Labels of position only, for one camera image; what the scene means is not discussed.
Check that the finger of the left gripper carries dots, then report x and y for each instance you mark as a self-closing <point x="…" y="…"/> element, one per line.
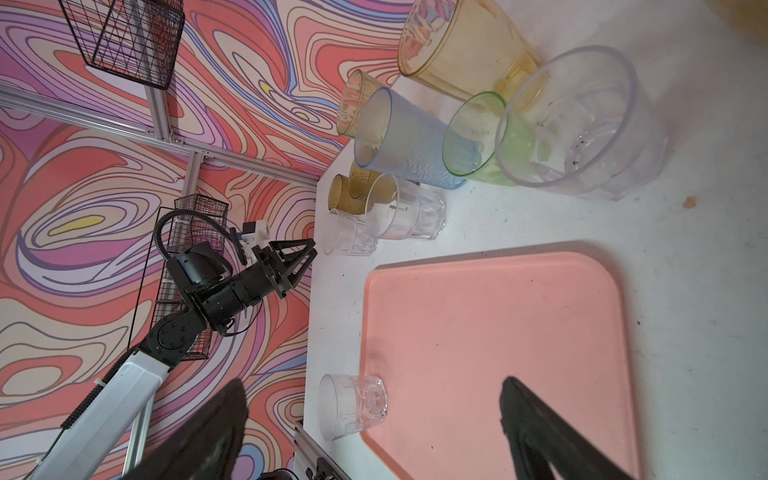
<point x="292" y="247"/>
<point x="294" y="269"/>

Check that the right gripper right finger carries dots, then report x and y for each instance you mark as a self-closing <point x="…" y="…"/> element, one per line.
<point x="543" y="444"/>

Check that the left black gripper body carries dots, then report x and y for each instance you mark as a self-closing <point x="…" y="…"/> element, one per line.
<point x="272" y="271"/>

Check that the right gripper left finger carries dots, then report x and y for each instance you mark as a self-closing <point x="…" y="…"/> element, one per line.
<point x="206" y="446"/>

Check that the clear short glass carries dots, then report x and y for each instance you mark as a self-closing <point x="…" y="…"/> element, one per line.
<point x="346" y="234"/>
<point x="350" y="404"/>
<point x="582" y="126"/>
<point x="397" y="209"/>

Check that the olive brown short cup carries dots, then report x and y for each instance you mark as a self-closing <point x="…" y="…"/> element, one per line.
<point x="360" y="181"/>

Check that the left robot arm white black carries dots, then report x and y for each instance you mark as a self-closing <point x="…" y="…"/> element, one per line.
<point x="90" y="432"/>

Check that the pink plastic tray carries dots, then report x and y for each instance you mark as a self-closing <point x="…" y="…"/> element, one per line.
<point x="443" y="337"/>

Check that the tall blue cup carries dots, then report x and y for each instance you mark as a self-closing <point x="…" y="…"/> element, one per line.
<point x="394" y="136"/>

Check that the tall yellow-green cup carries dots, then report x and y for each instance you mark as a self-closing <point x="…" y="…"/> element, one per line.
<point x="358" y="89"/>

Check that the green short cup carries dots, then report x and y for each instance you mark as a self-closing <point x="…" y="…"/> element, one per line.
<point x="484" y="139"/>

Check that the tall orange cup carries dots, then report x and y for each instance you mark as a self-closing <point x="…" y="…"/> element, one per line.
<point x="462" y="48"/>

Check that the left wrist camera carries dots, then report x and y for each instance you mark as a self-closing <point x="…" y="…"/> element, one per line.
<point x="255" y="233"/>

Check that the black wire basket left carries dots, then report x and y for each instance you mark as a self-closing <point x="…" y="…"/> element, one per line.
<point x="187" y="241"/>

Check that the black wire basket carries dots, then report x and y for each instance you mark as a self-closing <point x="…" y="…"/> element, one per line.
<point x="137" y="40"/>
<point x="187" y="241"/>

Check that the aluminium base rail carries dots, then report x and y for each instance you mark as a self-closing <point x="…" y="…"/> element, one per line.
<point x="311" y="461"/>

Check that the black wire basket back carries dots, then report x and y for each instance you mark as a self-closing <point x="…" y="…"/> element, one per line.
<point x="137" y="40"/>

